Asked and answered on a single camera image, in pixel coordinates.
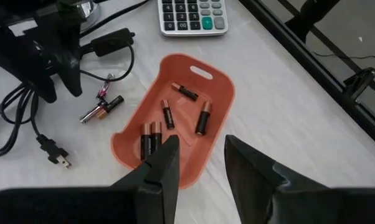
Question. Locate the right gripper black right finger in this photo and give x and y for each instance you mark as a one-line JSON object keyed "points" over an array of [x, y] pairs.
{"points": [[249, 174]]}

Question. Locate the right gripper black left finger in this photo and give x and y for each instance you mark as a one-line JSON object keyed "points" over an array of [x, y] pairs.
{"points": [[162, 174]]}

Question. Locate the slim black copper-top battery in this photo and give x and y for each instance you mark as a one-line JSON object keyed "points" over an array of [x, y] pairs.
{"points": [[184, 91], [168, 114]]}

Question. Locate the orange plastic basket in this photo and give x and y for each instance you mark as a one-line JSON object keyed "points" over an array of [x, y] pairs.
{"points": [[215, 90]]}

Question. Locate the black metal table frame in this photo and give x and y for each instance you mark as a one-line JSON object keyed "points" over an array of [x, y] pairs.
{"points": [[299, 51]]}

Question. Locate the grey desk calculator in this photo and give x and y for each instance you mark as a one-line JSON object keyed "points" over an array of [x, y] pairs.
{"points": [[192, 15]]}

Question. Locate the silver battery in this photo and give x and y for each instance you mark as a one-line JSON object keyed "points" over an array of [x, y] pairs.
{"points": [[89, 115]]}

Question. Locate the black table clamp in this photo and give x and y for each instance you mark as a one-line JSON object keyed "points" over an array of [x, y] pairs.
{"points": [[360, 82]]}

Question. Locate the round chrome metal object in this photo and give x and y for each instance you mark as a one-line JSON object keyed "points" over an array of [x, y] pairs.
{"points": [[86, 9]]}

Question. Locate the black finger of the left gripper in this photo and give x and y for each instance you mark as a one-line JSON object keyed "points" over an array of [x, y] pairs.
{"points": [[67, 68], [39, 81]]}

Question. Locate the pink battery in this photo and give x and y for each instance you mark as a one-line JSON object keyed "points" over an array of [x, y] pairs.
{"points": [[104, 88]]}

